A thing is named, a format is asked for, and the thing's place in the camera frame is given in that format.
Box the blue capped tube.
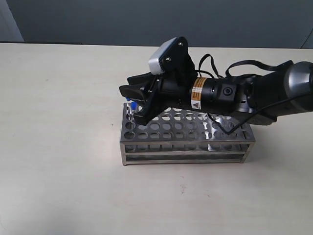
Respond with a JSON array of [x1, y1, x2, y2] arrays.
[[126, 98, 133, 121], [130, 101, 137, 119]]

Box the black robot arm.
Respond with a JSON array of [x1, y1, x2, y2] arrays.
[[119, 60, 313, 125]]

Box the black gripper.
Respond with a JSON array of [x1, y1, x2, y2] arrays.
[[119, 72, 243, 125]]

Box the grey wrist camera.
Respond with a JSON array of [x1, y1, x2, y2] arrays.
[[148, 37, 196, 82]]

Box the black cable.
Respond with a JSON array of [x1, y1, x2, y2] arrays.
[[195, 53, 313, 136]]

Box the stainless steel test tube rack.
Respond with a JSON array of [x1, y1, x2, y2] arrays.
[[120, 103, 255, 165]]

